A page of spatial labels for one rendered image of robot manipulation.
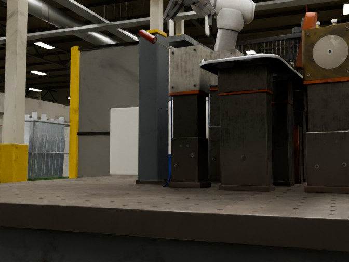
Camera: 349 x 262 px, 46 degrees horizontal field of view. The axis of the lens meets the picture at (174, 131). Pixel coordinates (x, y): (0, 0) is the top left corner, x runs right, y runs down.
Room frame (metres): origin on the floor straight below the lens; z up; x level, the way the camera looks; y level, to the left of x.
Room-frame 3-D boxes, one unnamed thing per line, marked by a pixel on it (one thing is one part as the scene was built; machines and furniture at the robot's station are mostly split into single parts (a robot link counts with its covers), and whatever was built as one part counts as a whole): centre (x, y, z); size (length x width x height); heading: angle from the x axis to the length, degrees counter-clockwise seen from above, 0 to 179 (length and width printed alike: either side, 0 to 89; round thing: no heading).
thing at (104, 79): (4.25, 0.51, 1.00); 1.34 x 0.14 x 2.00; 69
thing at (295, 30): (2.61, -0.79, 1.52); 0.07 x 0.07 x 0.18
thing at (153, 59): (1.25, 0.06, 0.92); 0.08 x 0.08 x 0.44; 62
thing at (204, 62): (1.51, -0.46, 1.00); 1.38 x 0.22 x 0.02; 152
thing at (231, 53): (1.32, -0.15, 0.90); 0.13 x 0.08 x 0.41; 62
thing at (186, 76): (1.09, -0.03, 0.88); 0.12 x 0.07 x 0.36; 62
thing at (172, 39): (1.48, -0.06, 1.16); 0.37 x 0.14 x 0.02; 152
